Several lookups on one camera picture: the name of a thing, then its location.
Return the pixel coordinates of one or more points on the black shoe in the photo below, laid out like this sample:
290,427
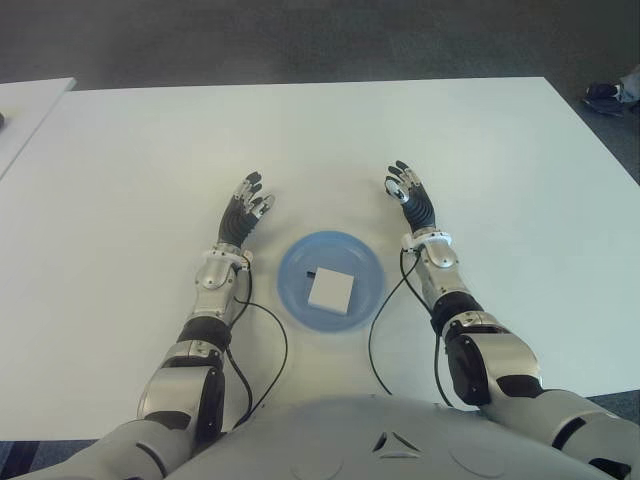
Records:
602,97

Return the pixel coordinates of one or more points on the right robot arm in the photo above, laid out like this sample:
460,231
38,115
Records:
500,345

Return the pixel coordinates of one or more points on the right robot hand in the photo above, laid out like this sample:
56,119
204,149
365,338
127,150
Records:
422,207

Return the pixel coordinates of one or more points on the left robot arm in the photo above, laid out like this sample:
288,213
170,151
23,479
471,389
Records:
210,280

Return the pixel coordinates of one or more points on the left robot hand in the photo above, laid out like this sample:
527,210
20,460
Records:
235,222

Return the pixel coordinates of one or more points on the grey trouser leg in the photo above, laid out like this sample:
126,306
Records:
632,85

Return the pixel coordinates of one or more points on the white side table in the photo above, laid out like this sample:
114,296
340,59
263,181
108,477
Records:
25,120

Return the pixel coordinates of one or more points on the blue plate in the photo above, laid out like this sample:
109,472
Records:
295,280

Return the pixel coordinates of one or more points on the white charger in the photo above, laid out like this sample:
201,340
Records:
332,290

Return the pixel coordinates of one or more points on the grey robot torso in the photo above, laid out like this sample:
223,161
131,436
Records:
350,440

